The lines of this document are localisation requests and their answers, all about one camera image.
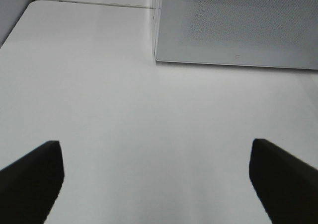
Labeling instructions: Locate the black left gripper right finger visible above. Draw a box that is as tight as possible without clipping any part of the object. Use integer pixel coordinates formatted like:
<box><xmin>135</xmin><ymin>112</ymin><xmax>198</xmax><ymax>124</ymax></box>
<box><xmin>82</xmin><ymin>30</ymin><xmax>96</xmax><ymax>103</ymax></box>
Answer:
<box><xmin>249</xmin><ymin>139</ymin><xmax>318</xmax><ymax>224</ymax></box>

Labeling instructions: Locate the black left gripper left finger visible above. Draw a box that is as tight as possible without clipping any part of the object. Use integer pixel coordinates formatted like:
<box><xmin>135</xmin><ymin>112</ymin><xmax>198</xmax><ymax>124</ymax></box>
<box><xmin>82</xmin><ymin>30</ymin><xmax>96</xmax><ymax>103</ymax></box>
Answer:
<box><xmin>0</xmin><ymin>141</ymin><xmax>65</xmax><ymax>224</ymax></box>

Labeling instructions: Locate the white microwave door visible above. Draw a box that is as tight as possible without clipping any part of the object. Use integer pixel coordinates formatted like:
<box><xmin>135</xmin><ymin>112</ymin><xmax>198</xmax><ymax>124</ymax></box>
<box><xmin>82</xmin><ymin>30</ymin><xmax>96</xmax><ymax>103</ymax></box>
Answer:
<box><xmin>155</xmin><ymin>0</ymin><xmax>318</xmax><ymax>70</ymax></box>

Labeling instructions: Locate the white microwave oven body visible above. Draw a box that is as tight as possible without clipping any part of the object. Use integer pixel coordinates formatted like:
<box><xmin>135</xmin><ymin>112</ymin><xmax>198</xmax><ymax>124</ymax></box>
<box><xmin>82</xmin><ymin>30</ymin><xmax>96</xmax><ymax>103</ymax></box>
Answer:
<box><xmin>150</xmin><ymin>0</ymin><xmax>160</xmax><ymax>65</ymax></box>

